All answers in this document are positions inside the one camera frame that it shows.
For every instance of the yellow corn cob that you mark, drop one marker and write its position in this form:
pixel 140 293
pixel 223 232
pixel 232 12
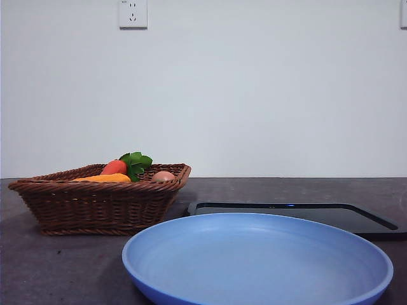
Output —
pixel 108 178

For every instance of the blue plate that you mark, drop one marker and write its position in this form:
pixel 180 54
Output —
pixel 254 260

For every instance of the brown wicker basket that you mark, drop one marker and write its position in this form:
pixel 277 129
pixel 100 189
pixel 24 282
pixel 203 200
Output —
pixel 95 206

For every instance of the brown egg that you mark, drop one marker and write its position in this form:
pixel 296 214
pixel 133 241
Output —
pixel 162 176

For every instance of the orange carrot with green leaves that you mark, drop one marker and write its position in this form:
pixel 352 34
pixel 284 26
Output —
pixel 115 167

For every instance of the black rectangular tray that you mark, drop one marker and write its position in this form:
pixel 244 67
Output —
pixel 359 219

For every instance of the white wall socket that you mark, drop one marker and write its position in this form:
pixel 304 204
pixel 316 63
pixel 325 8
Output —
pixel 133 14

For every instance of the white wall switch plate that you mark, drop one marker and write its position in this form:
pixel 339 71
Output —
pixel 404 14

